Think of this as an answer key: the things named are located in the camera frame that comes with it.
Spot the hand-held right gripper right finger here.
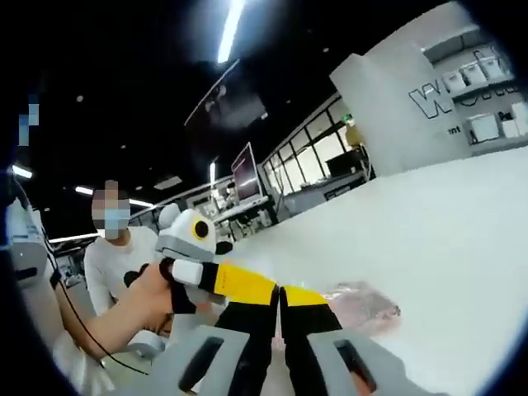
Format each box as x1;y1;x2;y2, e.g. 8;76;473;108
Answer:
279;284;450;396

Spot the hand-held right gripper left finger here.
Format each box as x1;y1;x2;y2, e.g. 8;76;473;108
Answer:
164;287;282;396

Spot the clear resealable bag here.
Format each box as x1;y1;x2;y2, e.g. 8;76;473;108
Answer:
325;280;402;331

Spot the person's left hand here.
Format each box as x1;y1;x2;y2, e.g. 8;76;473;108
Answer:
138;262;179;327

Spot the white monitor desk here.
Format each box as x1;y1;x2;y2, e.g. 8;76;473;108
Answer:
214;196;273;219

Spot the large dark monitor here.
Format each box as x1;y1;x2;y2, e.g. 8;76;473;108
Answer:
230;142;265;203

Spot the grey counter with dark sign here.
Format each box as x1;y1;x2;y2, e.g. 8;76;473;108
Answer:
284;177;376;215

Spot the dark hanging ceiling panel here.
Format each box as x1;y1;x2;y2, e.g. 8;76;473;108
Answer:
183;59;269;133

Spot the person's white shirt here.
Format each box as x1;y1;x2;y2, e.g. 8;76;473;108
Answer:
51;333;116;396

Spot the black box-shaped appliance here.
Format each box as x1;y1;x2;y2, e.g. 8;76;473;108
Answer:
325;150;372;182

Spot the chest-worn white device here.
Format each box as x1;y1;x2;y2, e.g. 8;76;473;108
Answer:
6;197;53;290

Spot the yellow sack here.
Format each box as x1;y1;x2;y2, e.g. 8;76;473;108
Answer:
345;123;362;152

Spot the long ceiling light strip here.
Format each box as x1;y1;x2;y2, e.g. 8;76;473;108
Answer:
217;0;247;64

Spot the group of white storage bins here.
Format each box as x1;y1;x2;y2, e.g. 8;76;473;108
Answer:
445;53;528;141

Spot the grey metal shelving unit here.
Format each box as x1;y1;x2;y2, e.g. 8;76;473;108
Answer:
420;24;528;146

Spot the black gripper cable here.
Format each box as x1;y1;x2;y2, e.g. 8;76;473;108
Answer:
39;222;149;376

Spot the glass window wall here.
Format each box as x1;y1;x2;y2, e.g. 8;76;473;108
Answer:
262;92;364;199

